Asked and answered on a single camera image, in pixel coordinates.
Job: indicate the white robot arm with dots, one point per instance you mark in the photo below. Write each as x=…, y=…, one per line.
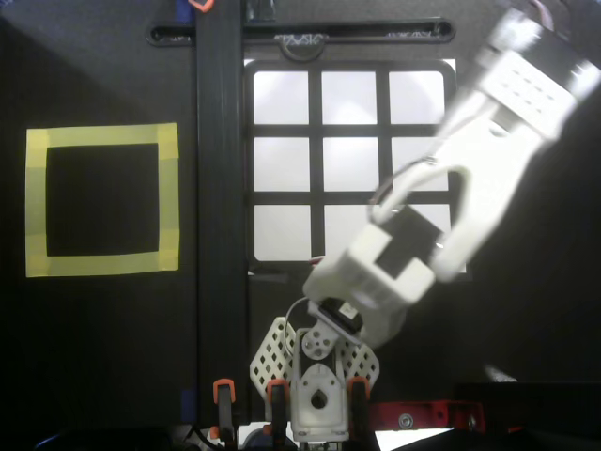
x=479, y=188

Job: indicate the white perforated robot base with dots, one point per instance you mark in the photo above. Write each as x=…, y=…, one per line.
x=267, y=357

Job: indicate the black and white grid mat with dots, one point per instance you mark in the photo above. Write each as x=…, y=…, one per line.
x=282, y=98

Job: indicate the orange black spring clamp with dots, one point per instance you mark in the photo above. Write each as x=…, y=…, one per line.
x=202, y=4
x=224, y=404
x=358, y=399
x=277, y=399

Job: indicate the blue tape piece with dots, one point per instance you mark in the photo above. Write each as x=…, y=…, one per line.
x=187, y=405
x=184, y=10

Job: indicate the yellow tape square outline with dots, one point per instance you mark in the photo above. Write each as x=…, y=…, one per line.
x=36, y=197

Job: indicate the red corner bracket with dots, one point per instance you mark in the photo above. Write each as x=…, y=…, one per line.
x=422, y=413

